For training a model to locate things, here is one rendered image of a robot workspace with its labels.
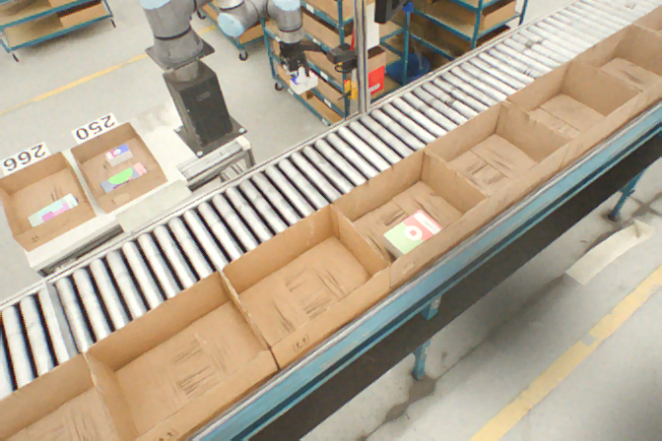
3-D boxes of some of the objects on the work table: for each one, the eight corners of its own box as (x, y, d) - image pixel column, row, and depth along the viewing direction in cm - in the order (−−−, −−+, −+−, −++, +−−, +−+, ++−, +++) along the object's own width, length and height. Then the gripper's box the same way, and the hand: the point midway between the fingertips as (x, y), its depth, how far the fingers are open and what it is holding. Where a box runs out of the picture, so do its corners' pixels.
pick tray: (137, 136, 219) (128, 120, 211) (168, 181, 198) (161, 165, 190) (79, 164, 209) (68, 149, 202) (105, 215, 188) (95, 199, 181)
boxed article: (133, 157, 209) (129, 150, 205) (112, 167, 205) (107, 160, 202) (129, 151, 212) (125, 144, 208) (108, 160, 209) (103, 154, 205)
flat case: (100, 186, 197) (99, 183, 195) (141, 163, 204) (140, 161, 202) (112, 204, 189) (111, 201, 188) (154, 180, 196) (153, 177, 195)
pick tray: (72, 165, 209) (60, 150, 202) (97, 217, 188) (86, 201, 180) (8, 196, 200) (-6, 180, 192) (27, 253, 179) (12, 238, 171)
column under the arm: (173, 131, 219) (147, 73, 194) (220, 106, 229) (201, 48, 203) (198, 158, 205) (173, 100, 180) (247, 132, 214) (230, 72, 189)
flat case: (29, 220, 187) (27, 218, 186) (73, 195, 195) (71, 192, 193) (38, 239, 180) (36, 237, 179) (85, 213, 187) (83, 210, 186)
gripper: (272, 35, 173) (281, 82, 189) (289, 49, 166) (297, 96, 182) (291, 28, 175) (298, 74, 192) (308, 40, 168) (315, 88, 185)
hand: (303, 80), depth 187 cm, fingers closed on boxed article, 6 cm apart
